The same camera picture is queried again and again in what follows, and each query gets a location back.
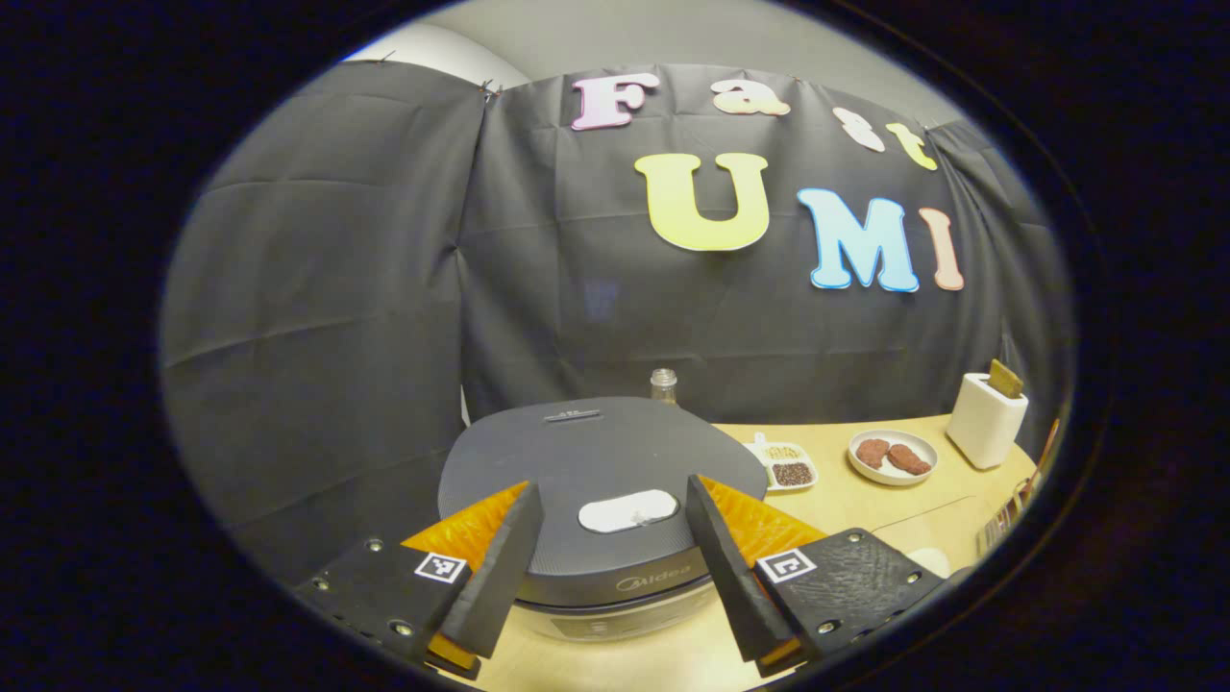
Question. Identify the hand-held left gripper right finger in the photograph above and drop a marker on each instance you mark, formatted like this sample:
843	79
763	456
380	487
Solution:
725	577

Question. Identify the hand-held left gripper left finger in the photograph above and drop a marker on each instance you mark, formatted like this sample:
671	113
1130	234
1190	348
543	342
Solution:
504	577

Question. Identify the grey rice cooker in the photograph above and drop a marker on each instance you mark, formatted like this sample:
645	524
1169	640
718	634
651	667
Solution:
596	452

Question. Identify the white rice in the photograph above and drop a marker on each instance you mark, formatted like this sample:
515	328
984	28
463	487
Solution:
930	564

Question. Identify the dark red beans pile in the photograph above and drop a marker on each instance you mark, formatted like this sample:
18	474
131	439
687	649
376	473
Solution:
793	474

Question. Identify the white divided dish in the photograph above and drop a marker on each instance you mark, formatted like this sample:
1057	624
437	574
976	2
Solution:
759	450

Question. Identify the yellow soybeans pile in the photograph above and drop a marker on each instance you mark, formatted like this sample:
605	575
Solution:
783	452

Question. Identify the red meat piece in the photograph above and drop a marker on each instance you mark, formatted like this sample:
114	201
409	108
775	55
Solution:
909	460
873	453

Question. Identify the round white plate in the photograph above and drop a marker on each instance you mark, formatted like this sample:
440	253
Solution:
894	479

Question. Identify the small glass bottle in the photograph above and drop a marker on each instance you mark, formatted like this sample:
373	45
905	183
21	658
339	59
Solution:
664	387

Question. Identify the black backdrop cloth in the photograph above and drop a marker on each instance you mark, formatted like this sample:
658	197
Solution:
336	317

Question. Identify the flat wooden stick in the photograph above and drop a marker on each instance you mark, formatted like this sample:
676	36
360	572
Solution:
1006	378

